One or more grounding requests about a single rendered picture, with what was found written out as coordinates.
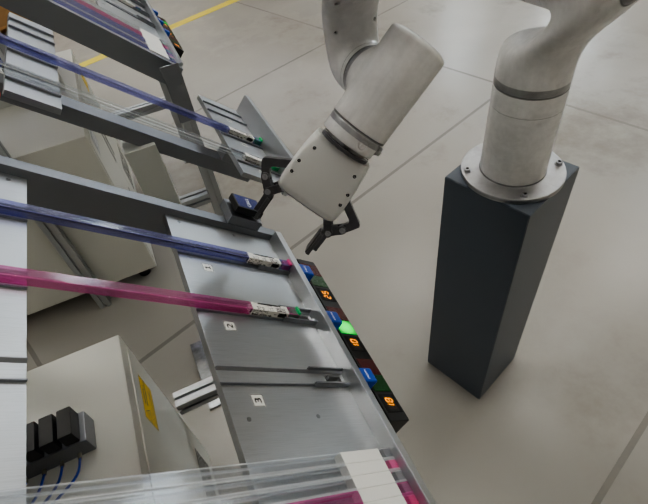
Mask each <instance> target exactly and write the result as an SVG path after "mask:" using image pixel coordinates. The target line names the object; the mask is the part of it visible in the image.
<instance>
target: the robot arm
mask: <svg viewBox="0 0 648 504"><path fill-rule="evenodd" d="M520 1H523V2H527V3H529V4H532V5H535V6H538V7H542V8H545V9H548V10H549V11H550V14H551V17H550V21H549V24H548V25H546V26H540V27H533V28H527V29H523V30H520V31H518V32H515V33H514V34H512V35H510V36H509V37H508V38H507V39H506V40H505V41H504V43H503V44H502V46H501V48H500V50H499V53H498V56H497V60H496V66H495V71H494V77H493V84H492V90H491V97H490V104H489V110H488V116H487V123H486V129H485V135H484V142H483V143H482V144H479V145H477V146H475V147H474V148H472V149H471V150H469V151H468V152H467V153H466V154H465V156H464V157H463V159H462V163H461V175H462V178H463V180H464V182H465V183H466V184H467V185H468V186H469V188H471V189H472V190H473V191H474V192H476V193H478V194H479V195H481V196H483V197H485V198H488V199H490V200H494V201H497V202H501V203H508V204H530V203H535V202H540V201H543V200H546V199H548V198H550V197H552V196H554V195H555V194H556V193H558V192H559V191H560V189H561V188H562V187H563V185H564V182H565V180H566V174H567V171H566V167H565V165H564V163H563V161H562V160H561V159H560V158H559V156H557V155H556V154H555V153H554V152H552V150H553V147H554V143H555V140H556V136H557V133H558V129H559V126H560V122H561V119H562V115H563V112H564V108H565V105H566V102H567V98H568V94H569V91H570V87H571V84H572V80H573V77H574V73H575V70H576V67H577V64H578V61H579V59H580V56H581V54H582V52H583V51H584V49H585V48H586V46H587V45H588V44H589V42H590V41H591V40H592V39H593V38H594V37H595V36H596V35H597V34H598V33H600V32H601V31H602V30H603V29H604V28H606V27H607V26H608V25H610V24H611V23H612V22H614V21H615V20H616V19H617V18H619V17H620V16H621V15H623V14H624V13H625V12H626V11H628V10H629V9H630V8H631V7H632V6H633V5H635V4H636V3H637V2H638V1H639V0H520ZM378 5H379V0H322V25H323V32H324V39H325V45H326V51H327V56H328V61H329V65H330V68H331V71H332V74H333V76H334V78H335V80H336V81H337V83H338V84H339V85H340V86H341V87H342V88H343V89H344V90H345V92H344V94H343V96H342V97H341V99H340V100H339V102H338V103H337V105H336V106H335V108H334V109H333V111H332V112H331V113H330V115H329V116H328V118H327V119H326V121H325V122H324V125H325V127H326V128H324V129H322V128H318V129H317V130H316V131H315V132H314V133H313V134H312V135H311V136H310V137H309V138H308V139H307V140H306V141H305V143H304V144H303V145H302V146H301V148H300V149H299V150H298V152H297V153H296V154H295V156H294V157H293V158H284V157H273V156H265V157H263V158H262V161H261V180H262V184H263V189H264V191H263V193H264V194H263V196H262V197H261V199H260V200H259V202H258V203H257V205H256V206H255V208H254V210H255V211H257V213H256V215H255V216H254V219H255V220H256V219H257V220H258V219H259V218H260V216H261V215H262V213H263V212H264V210H265V209H266V207H267V206H268V204H269V203H270V201H271V200H272V199H273V197H274V194H277V193H280V192H285V193H286V194H288V195H289V196H291V197H292V198H293V199H295V200H296V201H298V202H299V203H301V204H302V205H303V206H305V207H306V208H308V209H309V210H311V211H312V212H314V213H315V214H316V215H318V216H319V217H321V218H323V227H322V228H320V229H319V230H318V231H317V233H316V234H315V235H314V237H313V238H312V239H311V241H310V242H309V243H308V245H307V247H306V250H305V252H306V253H305V254H307V255H309V254H310V253H311V251H312V250H314V251H317V250H318V248H319V247H320V246H321V245H322V243H323V242H324V241H325V239H326V238H329V237H331V236H335V235H343V234H345V233H346V232H350V231H352V230H355V229H357V228H359V227H360V221H359V219H358V216H357V214H356V212H355V210H354V207H353V205H352V203H351V201H350V200H351V198H352V197H353V195H354V194H355V192H356V190H357V189H358V187H359V185H360V183H361V182H362V180H363V178H364V177H365V175H366V173H367V171H368V169H369V166H370V164H369V163H368V159H371V157H372V156H373V155H376V156H379V155H380V154H381V153H382V151H383V148H382V147H381V146H384V144H385V143H386V142H387V140H388V139H389V138H390V137H391V135H392V134H393V133H394V131H395V130H396V129H397V127H398V126H399V125H400V123H401V122H402V121H403V119H404V118H405V117H406V115H407V114H408V113H409V111H410V110H411V109H412V107H413V106H414V105H415V103H416V102H417V101H418V99H419V98H420V97H421V95H422V94H423V93H424V91H425V90H426V89H427V87H428V86H429V85H430V83H431V82H432V81H433V79H434V78H435V77H436V75H437V74H438V73H439V71H440V70H441V69H442V67H443V66H444V60H443V58H442V56H441V55H440V54H439V53H438V52H437V50H436V49H435V48H433V47H432V46H431V45H430V44H429V43H428V42H427V41H425V40H424V39H423V38H422V37H420V36H419V35H418V34H416V33H415V32H413V31H412V30H410V29H409V28H407V27H405V26H403V25H401V24H398V23H393V24H392V25H391V26H390V27H389V29H388V30H387V32H386V33H385V34H384V36H383V37H382V39H381V40H380V42H379V37H378ZM271 167H281V168H285V170H284V171H283V173H282V175H281V177H280V179H279V181H276V182H273V180H272V175H271ZM343 210H345V213H346V215H347V217H348V219H349V221H347V222H346V223H341V224H334V225H333V221H334V220H336V219H337V218H338V216H339V215H340V214H341V213H342V211H343Z"/></svg>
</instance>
